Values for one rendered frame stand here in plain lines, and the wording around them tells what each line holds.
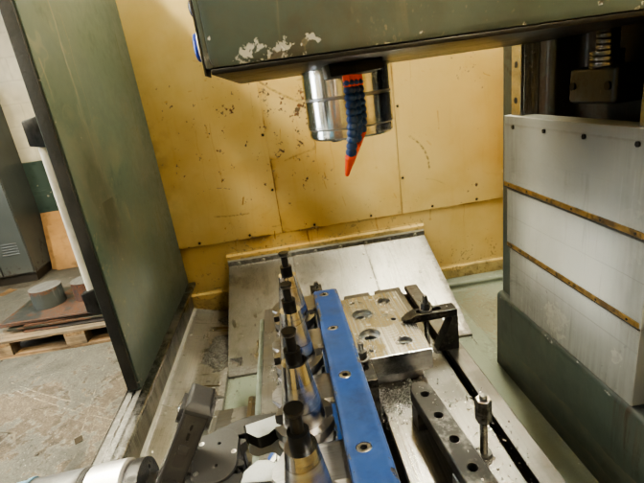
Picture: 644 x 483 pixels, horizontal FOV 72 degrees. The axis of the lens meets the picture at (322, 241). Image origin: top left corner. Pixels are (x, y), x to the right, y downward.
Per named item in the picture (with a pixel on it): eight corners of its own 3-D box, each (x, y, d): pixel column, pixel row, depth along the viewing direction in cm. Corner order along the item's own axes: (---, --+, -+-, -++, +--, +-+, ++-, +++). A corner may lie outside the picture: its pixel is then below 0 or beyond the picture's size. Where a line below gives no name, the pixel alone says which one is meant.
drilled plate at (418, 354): (329, 386, 94) (326, 366, 93) (316, 320, 122) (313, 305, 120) (433, 367, 96) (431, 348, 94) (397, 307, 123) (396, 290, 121)
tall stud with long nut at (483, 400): (479, 463, 76) (478, 402, 72) (472, 450, 78) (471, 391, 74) (494, 460, 76) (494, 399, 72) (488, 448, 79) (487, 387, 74)
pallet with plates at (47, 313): (182, 287, 401) (172, 249, 388) (161, 333, 325) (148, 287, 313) (47, 310, 394) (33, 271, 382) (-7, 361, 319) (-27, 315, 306)
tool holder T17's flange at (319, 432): (339, 452, 44) (336, 432, 43) (279, 464, 43) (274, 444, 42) (332, 409, 50) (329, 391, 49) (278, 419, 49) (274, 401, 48)
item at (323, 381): (273, 416, 49) (271, 410, 48) (273, 386, 54) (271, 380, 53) (335, 404, 49) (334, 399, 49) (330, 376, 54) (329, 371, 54)
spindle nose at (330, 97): (409, 129, 78) (404, 57, 74) (325, 144, 75) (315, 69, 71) (373, 126, 93) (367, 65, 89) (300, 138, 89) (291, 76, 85)
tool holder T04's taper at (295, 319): (318, 361, 54) (310, 313, 52) (283, 370, 54) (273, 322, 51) (311, 343, 58) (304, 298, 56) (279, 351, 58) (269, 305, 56)
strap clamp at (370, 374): (366, 428, 87) (358, 364, 82) (355, 386, 99) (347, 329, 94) (382, 425, 87) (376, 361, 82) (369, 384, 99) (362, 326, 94)
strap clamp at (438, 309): (406, 357, 107) (402, 302, 102) (402, 350, 110) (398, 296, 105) (459, 348, 108) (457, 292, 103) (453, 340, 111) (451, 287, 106)
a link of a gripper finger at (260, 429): (324, 435, 55) (253, 466, 52) (316, 396, 53) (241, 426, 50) (334, 451, 52) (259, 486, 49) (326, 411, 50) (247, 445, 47)
